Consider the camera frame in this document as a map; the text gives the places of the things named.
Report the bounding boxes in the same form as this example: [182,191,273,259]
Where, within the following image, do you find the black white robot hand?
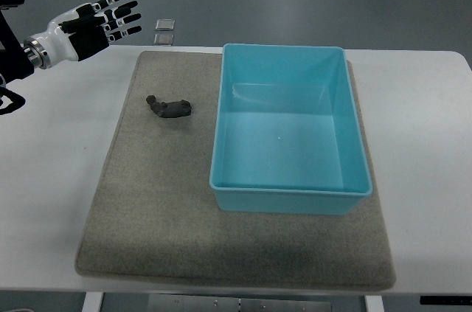
[37,0,142,68]

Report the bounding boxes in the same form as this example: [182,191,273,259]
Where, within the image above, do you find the brown hippo toy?
[146,95,192,118]

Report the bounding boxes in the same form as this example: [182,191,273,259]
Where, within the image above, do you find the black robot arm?
[1,13,51,115]

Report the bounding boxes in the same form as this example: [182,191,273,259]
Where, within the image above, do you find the blue plastic box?
[209,44,373,215]

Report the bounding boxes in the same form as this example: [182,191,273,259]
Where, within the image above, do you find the lower floor outlet plate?
[153,33,174,46]

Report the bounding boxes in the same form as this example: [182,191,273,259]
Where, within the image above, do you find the floor outlet plate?
[153,33,174,46]
[155,18,175,31]

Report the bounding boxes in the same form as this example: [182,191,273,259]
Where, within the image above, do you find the upper floor outlet plate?
[155,18,175,31]

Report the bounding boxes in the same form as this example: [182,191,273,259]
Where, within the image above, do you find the beige felt mat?
[75,52,396,291]

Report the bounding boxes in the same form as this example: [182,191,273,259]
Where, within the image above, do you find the grey metal crossbar plate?
[147,294,333,312]

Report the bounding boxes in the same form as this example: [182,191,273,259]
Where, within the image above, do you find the black table control panel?
[420,295,472,306]

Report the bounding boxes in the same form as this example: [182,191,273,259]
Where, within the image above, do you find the white table leg frame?
[81,292,104,312]

